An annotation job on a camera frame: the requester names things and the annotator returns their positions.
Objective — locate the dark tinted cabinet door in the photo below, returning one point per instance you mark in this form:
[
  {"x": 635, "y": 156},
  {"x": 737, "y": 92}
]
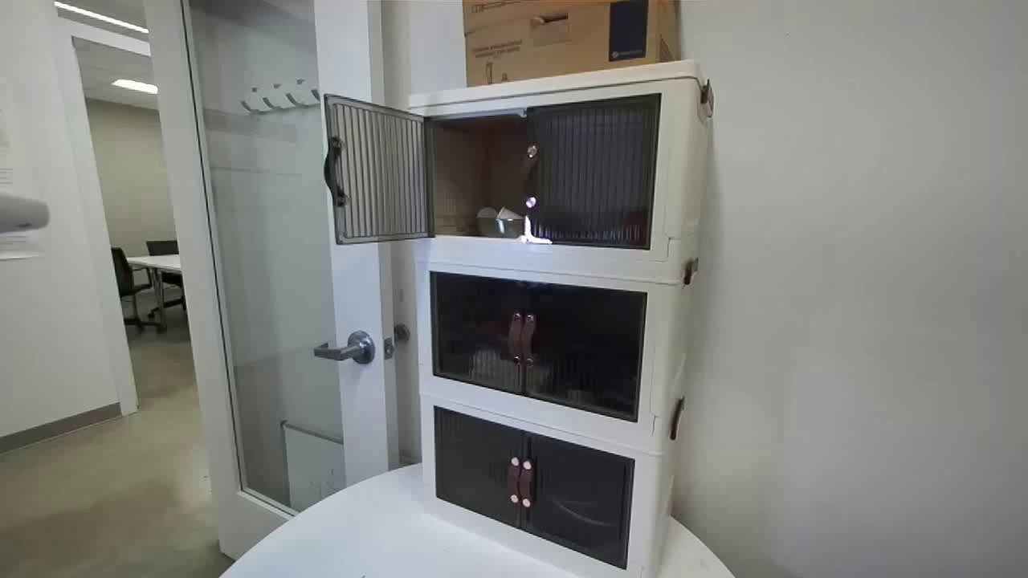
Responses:
[
  {"x": 470, "y": 331},
  {"x": 470, "y": 461},
  {"x": 583, "y": 503},
  {"x": 589, "y": 355}
]

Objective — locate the white door with glass pane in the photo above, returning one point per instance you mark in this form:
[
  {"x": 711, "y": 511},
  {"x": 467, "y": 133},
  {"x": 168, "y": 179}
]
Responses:
[{"x": 354, "y": 277}]

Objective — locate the white stacked storage cabinet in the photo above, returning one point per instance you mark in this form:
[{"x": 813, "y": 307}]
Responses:
[{"x": 672, "y": 213}]

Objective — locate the large brown cardboard box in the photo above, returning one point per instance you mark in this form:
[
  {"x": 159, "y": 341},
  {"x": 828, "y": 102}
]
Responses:
[{"x": 535, "y": 42}]

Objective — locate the white coat hook rack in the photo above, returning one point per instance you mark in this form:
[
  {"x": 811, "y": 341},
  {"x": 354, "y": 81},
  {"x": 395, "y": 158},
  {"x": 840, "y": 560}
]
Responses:
[{"x": 282, "y": 96}]

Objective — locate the white meeting room table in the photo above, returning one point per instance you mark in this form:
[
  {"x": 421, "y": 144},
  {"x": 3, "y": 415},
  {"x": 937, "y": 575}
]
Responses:
[{"x": 159, "y": 264}]

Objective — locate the ceiling light panel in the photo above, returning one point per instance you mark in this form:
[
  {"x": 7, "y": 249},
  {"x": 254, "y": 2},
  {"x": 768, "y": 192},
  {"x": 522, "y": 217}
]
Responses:
[
  {"x": 101, "y": 16},
  {"x": 137, "y": 85}
]

